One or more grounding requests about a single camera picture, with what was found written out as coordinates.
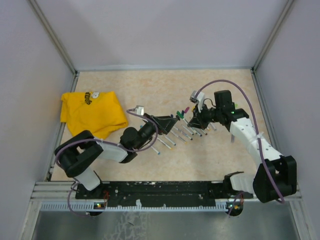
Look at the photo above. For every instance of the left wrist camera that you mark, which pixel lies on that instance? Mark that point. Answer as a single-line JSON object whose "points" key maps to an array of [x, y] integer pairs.
{"points": [[139, 110]]}

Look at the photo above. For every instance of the dark blue capped marker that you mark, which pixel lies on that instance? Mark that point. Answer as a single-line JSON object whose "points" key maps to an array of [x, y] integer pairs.
{"points": [[183, 133]]}

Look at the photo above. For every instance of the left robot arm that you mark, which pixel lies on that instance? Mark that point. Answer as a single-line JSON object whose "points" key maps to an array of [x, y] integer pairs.
{"points": [[76, 155]]}

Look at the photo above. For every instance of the yellow t-shirt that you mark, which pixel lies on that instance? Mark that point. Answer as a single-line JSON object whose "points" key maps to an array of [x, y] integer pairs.
{"points": [[98, 112]]}

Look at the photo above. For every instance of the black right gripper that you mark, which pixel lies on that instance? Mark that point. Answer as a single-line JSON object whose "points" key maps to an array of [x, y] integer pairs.
{"points": [[199, 123]]}

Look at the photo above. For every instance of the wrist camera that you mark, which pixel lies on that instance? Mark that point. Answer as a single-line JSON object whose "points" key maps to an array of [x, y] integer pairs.
{"points": [[139, 110], [198, 99]]}

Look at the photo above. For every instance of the black eraser-cap white marker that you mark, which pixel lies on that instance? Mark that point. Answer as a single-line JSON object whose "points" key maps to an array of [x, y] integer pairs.
{"points": [[188, 130]]}

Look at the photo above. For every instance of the blue eraser-cap white marker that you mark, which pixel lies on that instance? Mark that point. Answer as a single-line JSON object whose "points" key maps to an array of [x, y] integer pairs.
{"points": [[170, 140]]}

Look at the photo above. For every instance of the left corner aluminium post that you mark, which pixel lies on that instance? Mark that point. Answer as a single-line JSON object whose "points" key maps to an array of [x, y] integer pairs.
{"points": [[52, 35]]}

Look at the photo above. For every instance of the right corner aluminium post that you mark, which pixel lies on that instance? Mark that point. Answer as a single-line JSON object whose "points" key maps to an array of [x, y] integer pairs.
{"points": [[273, 34]]}

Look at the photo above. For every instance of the dark green capped marker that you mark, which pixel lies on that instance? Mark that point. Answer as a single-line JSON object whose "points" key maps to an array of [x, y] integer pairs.
{"points": [[182, 117]]}

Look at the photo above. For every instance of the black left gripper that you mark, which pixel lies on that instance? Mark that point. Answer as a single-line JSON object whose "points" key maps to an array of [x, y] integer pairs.
{"points": [[163, 124]]}

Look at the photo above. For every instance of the yellow capped clear pen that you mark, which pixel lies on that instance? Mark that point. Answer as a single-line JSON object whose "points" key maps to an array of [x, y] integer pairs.
{"points": [[179, 137]]}

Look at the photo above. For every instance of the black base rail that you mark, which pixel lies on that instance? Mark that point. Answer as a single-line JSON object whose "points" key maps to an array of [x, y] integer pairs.
{"points": [[158, 193]]}

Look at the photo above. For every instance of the corner aluminium post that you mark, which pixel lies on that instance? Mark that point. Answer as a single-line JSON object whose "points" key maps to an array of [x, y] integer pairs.
{"points": [[52, 35], [273, 34]]}

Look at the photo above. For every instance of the purple grey marker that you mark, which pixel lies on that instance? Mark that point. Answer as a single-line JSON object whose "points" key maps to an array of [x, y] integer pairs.
{"points": [[232, 138]]}

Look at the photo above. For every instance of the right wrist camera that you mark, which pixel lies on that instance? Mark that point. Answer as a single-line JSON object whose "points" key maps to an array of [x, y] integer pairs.
{"points": [[198, 99]]}

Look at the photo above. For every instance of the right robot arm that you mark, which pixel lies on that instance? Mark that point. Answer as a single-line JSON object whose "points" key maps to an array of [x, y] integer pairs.
{"points": [[276, 174]]}

